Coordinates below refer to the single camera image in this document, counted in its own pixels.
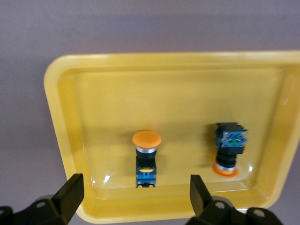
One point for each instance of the yellow plastic tray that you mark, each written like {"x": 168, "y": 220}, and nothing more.
{"x": 175, "y": 98}

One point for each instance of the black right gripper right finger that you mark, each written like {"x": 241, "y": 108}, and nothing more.
{"x": 199, "y": 199}

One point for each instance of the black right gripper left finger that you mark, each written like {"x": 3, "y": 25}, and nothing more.
{"x": 69, "y": 197}

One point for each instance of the yellow mushroom button black body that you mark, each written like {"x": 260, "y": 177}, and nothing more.
{"x": 146, "y": 140}
{"x": 230, "y": 143}

